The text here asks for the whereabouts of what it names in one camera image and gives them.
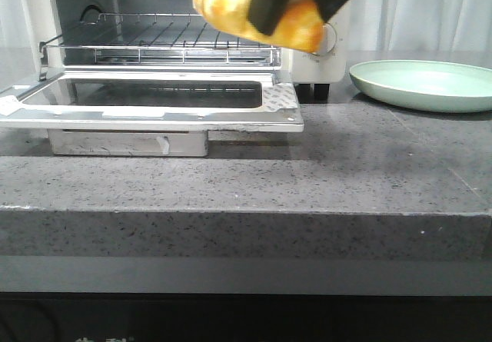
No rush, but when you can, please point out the yellow croissant bread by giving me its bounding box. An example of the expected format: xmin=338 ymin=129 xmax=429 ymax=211
xmin=193 ymin=0 xmax=324 ymax=53

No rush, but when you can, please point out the glass oven door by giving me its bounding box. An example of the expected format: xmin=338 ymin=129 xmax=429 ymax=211
xmin=1 ymin=69 xmax=304 ymax=132

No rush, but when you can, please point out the white Toshiba toaster oven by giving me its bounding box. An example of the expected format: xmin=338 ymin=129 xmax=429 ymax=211
xmin=24 ymin=0 xmax=350 ymax=103

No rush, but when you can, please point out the lower timer knob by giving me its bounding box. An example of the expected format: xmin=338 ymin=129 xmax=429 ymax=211
xmin=315 ymin=23 xmax=337 ymax=56

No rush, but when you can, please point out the white curtain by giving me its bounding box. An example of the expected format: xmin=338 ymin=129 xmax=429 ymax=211
xmin=0 ymin=0 xmax=492 ymax=53

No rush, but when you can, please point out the light green plate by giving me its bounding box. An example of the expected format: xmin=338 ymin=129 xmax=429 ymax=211
xmin=349 ymin=60 xmax=491 ymax=114

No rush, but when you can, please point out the metal wire oven rack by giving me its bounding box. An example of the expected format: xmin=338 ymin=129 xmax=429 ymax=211
xmin=39 ymin=8 xmax=281 ymax=68

